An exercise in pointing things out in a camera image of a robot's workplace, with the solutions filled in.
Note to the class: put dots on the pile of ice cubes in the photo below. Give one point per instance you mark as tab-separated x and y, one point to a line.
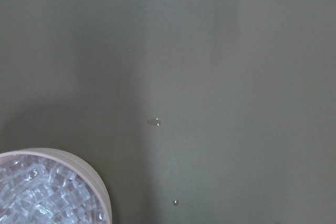
39	190

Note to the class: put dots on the pink bowl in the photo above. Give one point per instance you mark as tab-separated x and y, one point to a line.
75	163

